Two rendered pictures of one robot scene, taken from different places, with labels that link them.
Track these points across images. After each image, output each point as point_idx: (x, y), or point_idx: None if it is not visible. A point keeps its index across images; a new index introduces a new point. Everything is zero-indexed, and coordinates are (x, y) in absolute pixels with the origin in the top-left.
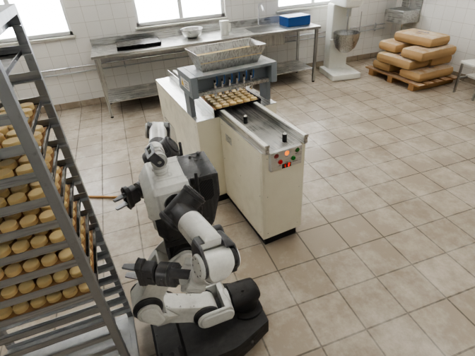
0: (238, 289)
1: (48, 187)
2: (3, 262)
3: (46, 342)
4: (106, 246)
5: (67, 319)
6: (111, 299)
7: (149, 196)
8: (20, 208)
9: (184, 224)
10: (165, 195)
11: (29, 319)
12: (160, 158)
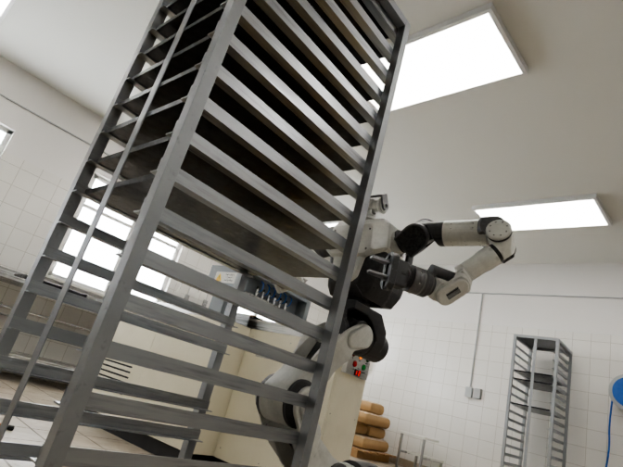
0: (365, 464)
1: (385, 125)
2: (318, 156)
3: (268, 305)
4: (236, 312)
5: (303, 286)
6: (181, 427)
7: (380, 222)
8: (355, 126)
9: (454, 220)
10: (394, 228)
11: (65, 381)
12: (387, 202)
